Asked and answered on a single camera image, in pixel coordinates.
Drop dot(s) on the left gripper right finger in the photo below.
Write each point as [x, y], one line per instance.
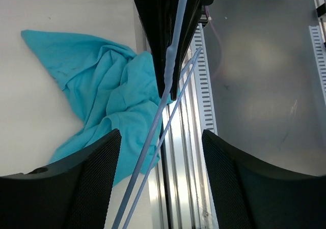
[250, 193]

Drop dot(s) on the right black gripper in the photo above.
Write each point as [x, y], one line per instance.
[157, 18]

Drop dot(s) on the light blue wire hanger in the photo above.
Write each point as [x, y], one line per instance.
[171, 54]

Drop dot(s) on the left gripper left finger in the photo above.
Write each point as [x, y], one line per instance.
[73, 192]

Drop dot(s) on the white slotted cable duct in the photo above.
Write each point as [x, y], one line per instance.
[203, 83]

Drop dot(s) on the aluminium mounting rail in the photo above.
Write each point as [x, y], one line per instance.
[179, 188]

